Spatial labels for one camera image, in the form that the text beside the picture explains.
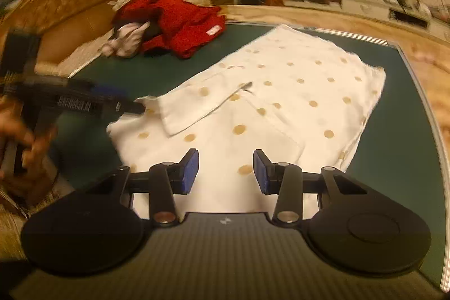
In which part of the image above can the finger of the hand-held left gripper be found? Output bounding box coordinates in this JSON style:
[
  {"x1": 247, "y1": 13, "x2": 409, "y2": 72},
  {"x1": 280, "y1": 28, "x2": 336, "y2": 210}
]
[
  {"x1": 49, "y1": 93, "x2": 145, "y2": 114},
  {"x1": 67, "y1": 84, "x2": 122, "y2": 97}
]

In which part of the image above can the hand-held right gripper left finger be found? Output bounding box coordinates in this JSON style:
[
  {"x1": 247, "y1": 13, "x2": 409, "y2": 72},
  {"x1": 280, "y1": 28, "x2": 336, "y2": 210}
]
[{"x1": 89, "y1": 149, "x2": 200, "y2": 227}]

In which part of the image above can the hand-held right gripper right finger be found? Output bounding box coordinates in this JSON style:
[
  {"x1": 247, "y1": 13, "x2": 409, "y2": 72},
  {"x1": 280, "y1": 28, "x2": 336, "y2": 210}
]
[{"x1": 253, "y1": 150, "x2": 368, "y2": 225}]

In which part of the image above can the white polka dot shirt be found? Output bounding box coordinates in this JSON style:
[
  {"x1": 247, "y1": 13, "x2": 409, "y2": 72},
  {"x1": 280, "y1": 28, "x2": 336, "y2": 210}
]
[{"x1": 105, "y1": 24, "x2": 387, "y2": 213}]

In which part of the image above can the person's left hand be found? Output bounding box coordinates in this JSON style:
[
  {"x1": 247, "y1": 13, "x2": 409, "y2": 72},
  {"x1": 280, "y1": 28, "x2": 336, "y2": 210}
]
[{"x1": 0, "y1": 100, "x2": 60, "y2": 204}]

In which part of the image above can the pink garment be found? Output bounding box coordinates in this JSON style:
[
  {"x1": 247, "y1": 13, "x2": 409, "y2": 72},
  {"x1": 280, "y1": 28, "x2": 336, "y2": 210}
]
[{"x1": 102, "y1": 22, "x2": 150, "y2": 58}]

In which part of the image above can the brown leather sofa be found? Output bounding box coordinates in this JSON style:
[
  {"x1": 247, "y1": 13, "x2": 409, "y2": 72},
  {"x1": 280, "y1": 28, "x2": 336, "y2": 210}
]
[{"x1": 0, "y1": 0, "x2": 233, "y2": 76}]

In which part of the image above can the red garment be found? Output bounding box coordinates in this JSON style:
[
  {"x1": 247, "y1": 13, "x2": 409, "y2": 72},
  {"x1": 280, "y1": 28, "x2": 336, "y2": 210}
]
[{"x1": 112, "y1": 0, "x2": 226, "y2": 60}]

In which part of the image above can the gold patterned cloth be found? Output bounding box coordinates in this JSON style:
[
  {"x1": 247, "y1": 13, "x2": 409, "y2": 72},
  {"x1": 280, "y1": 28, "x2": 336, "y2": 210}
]
[{"x1": 0, "y1": 195, "x2": 30, "y2": 260}]

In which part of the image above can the white television cabinet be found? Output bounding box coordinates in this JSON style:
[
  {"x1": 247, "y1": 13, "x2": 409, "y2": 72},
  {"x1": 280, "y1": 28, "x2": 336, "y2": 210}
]
[{"x1": 285, "y1": 0, "x2": 450, "y2": 40}]

